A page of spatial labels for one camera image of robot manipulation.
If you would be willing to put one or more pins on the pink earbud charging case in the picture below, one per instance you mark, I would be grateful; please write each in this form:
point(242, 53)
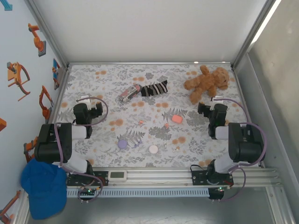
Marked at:
point(177, 118)

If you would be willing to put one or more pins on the purple earbud charging case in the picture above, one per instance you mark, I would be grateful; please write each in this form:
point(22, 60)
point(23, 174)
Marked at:
point(122, 144)

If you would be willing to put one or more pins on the white earbud charging case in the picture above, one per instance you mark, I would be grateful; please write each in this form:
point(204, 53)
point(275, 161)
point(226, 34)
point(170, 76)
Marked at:
point(153, 149)

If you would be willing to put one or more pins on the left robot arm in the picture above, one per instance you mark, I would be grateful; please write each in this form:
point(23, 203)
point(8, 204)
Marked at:
point(53, 142)

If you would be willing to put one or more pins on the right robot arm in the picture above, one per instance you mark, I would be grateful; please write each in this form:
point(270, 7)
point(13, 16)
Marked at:
point(245, 144)

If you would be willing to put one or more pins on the floral tablecloth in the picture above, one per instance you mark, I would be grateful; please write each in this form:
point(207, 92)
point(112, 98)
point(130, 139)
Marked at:
point(93, 79)

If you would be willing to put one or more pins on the brown teddy bear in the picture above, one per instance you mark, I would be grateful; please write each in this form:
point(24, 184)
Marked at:
point(205, 81)

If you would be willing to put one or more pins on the blue conveyor sticker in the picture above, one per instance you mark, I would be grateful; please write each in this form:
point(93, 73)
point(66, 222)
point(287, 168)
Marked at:
point(56, 72)

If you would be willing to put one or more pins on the grey red patterned sock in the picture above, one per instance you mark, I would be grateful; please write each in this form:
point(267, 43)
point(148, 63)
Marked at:
point(129, 93)

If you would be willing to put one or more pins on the black white striped sock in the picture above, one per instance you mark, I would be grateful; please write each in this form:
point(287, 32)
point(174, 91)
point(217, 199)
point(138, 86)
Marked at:
point(154, 88)

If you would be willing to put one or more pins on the white digital display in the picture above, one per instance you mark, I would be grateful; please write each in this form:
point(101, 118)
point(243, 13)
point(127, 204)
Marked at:
point(117, 175)

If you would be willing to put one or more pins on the black controller board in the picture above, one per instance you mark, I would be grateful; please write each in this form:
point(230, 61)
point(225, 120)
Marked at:
point(88, 192)
point(216, 193)

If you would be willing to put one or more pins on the orange gripper sticker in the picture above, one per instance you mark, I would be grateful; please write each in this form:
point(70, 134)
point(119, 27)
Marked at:
point(15, 74)

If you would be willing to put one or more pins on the orange box sticker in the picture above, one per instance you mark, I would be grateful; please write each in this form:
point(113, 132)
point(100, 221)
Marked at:
point(2, 124)

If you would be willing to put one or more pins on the blue cap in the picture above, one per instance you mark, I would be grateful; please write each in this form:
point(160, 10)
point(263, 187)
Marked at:
point(42, 191)

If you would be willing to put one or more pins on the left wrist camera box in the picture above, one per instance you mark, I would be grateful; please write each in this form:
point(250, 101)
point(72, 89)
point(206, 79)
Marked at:
point(85, 100)

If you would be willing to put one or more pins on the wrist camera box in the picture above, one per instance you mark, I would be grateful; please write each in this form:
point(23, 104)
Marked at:
point(216, 101)
point(85, 100)

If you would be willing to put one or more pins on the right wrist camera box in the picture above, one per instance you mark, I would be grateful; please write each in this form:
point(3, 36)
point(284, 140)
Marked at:
point(216, 101)

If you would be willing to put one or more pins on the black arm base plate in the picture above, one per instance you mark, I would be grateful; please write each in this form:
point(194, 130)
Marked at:
point(98, 178)
point(198, 177)

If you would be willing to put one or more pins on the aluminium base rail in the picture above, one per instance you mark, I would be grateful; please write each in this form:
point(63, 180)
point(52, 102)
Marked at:
point(163, 177)

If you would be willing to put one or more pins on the aluminium frame rail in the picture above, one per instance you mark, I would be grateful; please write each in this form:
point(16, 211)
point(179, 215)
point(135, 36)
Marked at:
point(149, 63)

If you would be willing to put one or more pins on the aluminium frame post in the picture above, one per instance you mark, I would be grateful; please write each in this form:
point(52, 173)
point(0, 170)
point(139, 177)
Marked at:
point(254, 30)
point(45, 30)

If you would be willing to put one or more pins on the teal wall sticker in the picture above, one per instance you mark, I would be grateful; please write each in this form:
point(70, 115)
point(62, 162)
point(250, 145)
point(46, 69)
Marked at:
point(7, 4)

